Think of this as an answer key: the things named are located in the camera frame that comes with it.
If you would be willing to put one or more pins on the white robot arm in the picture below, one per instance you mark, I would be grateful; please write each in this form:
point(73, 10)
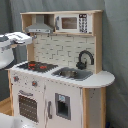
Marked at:
point(7, 40)

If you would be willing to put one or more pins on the wooden toy kitchen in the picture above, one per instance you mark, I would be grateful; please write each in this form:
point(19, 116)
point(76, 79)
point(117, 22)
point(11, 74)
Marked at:
point(62, 49)

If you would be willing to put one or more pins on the grey toy sink basin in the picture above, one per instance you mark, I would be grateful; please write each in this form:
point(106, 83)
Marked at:
point(81, 74)

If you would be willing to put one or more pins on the black toy faucet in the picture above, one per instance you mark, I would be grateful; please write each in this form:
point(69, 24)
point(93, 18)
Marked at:
point(82, 63)

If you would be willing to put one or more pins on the black toy stovetop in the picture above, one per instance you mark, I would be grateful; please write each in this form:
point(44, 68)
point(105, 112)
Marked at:
point(37, 66)

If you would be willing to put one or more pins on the right red stove knob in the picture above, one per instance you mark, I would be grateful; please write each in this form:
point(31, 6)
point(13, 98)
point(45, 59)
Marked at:
point(34, 83)

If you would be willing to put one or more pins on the red stove knob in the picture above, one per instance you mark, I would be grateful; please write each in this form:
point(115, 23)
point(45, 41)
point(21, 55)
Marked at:
point(34, 83)
point(16, 78)

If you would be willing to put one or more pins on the white cabinet door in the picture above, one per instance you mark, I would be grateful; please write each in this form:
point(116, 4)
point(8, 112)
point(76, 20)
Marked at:
point(63, 106)

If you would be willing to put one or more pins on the toy microwave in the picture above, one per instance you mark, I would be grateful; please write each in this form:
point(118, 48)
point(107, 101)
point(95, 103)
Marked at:
point(73, 23)

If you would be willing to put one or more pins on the grey toy range hood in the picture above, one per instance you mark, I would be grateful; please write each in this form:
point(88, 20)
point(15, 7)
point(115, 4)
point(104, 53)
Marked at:
point(39, 26)

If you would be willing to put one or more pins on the left red stove knob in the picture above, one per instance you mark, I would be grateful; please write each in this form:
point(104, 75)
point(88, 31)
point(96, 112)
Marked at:
point(16, 78)

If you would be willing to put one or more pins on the toy oven door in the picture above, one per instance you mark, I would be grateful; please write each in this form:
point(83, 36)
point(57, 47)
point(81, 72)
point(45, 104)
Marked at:
point(28, 105)

